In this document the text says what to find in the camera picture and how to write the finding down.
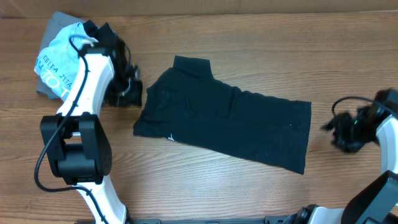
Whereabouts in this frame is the light blue printed t-shirt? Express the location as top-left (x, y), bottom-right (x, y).
top-left (34, 22), bottom-right (94, 100)

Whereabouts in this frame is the black folded garment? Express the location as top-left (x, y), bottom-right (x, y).
top-left (83, 20), bottom-right (125, 50)

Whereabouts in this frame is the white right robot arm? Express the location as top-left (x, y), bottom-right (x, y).
top-left (281, 102), bottom-right (397, 224)

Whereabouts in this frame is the dark teal t-shirt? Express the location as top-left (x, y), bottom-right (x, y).
top-left (133, 56), bottom-right (312, 174)

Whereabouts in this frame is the grey folded garment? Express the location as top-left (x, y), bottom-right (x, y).
top-left (36, 11), bottom-right (85, 100)

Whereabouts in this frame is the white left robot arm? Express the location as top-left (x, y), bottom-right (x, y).
top-left (34, 43), bottom-right (142, 223)

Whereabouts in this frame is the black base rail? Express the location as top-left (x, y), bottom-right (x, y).
top-left (127, 215), bottom-right (289, 224)

